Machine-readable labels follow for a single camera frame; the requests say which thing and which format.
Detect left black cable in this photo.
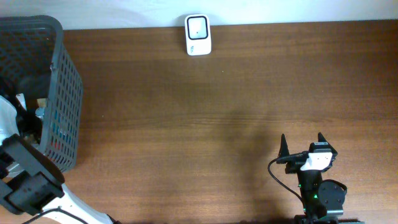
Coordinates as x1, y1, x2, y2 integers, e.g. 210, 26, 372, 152
21, 207, 90, 224

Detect right black cable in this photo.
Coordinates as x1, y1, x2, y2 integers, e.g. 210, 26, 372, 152
267, 152, 308, 212

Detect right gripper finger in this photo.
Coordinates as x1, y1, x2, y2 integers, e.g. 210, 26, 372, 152
278, 134, 290, 158
318, 133, 327, 142

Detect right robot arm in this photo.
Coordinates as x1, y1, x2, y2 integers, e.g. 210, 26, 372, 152
267, 133, 360, 224

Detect grey plastic mesh basket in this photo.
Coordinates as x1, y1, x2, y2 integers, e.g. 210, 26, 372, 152
1, 16, 83, 172

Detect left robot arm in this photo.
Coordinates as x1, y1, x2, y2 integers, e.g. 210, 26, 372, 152
1, 96, 120, 224

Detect black cable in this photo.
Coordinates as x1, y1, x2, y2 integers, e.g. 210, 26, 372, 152
21, 207, 90, 224
267, 152, 308, 212

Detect white barcode scanner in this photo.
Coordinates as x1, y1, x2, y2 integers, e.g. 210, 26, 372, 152
184, 14, 212, 56

